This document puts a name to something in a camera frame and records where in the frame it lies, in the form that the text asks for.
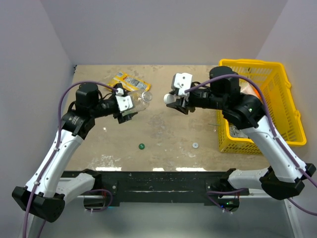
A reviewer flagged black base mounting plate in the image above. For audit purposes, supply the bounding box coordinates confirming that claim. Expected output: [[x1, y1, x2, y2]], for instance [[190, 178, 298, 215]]
[[59, 170, 250, 208]]

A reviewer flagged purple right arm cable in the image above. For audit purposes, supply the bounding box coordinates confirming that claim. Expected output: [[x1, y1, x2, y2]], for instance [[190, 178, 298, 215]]
[[185, 75, 317, 216]]

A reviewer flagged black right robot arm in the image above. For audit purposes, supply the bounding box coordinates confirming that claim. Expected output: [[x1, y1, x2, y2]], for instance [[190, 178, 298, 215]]
[[164, 66, 316, 200]]

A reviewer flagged green bottle cap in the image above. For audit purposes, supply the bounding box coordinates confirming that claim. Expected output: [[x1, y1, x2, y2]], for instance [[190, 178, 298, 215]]
[[139, 143, 145, 150]]

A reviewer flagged large white bottle cap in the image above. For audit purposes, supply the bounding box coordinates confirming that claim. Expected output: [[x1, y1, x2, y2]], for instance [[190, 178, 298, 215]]
[[163, 93, 176, 105]]

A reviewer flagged small white bottle cap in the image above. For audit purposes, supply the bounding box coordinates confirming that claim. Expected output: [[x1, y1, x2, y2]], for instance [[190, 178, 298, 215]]
[[193, 142, 199, 149]]

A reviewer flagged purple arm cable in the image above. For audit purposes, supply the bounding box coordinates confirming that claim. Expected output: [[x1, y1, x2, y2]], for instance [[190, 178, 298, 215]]
[[185, 75, 317, 216], [22, 81, 119, 238]]

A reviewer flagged large clear plastic bottle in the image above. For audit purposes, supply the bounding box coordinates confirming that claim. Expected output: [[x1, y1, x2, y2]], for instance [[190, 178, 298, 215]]
[[128, 90, 153, 113]]

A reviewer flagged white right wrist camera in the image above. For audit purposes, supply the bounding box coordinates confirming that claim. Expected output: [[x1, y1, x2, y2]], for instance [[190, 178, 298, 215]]
[[171, 72, 193, 97]]

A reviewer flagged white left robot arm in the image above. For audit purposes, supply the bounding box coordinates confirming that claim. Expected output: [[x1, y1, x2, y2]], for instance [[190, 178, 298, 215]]
[[12, 81, 133, 223]]

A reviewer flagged yellow snack bag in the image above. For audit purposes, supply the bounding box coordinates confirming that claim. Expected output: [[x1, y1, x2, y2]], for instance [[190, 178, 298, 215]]
[[107, 71, 151, 91]]

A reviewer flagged orange ball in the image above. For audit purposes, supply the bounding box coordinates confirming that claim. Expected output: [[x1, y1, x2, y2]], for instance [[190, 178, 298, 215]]
[[254, 91, 261, 98]]

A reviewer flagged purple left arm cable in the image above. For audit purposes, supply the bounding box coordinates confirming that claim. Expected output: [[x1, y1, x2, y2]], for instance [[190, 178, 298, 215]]
[[22, 81, 119, 238]]

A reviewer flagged crumpled clear plastic bottle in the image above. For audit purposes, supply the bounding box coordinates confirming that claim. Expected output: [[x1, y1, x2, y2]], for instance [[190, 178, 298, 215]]
[[229, 125, 249, 139]]

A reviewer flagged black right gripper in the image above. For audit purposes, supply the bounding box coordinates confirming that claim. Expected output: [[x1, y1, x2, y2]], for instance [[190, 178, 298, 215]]
[[167, 85, 227, 114]]

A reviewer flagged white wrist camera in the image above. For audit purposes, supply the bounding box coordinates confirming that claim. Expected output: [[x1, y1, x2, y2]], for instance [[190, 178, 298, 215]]
[[171, 72, 193, 97], [115, 88, 133, 113]]

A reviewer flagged yellow plastic basket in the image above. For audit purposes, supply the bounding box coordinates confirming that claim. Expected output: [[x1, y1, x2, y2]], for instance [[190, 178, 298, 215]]
[[217, 59, 307, 155]]

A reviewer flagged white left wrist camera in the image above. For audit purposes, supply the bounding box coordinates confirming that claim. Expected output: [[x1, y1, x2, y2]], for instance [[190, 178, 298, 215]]
[[115, 88, 133, 113]]

